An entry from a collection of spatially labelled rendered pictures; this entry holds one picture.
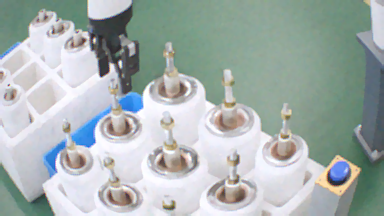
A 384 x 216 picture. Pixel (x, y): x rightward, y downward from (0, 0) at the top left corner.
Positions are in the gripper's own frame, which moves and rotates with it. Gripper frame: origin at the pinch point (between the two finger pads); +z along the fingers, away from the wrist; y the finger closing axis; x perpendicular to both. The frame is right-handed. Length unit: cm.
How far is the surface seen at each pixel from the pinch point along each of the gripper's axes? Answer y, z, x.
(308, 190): 28.2, 17.0, 16.6
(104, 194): 11.3, 9.4, -12.2
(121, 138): 2.3, 9.6, -1.5
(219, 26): -43, 35, 54
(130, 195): 13.7, 9.6, -8.5
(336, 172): 39.1, 1.9, 11.6
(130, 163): 4.1, 13.4, -1.9
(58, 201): 0.9, 16.8, -19.6
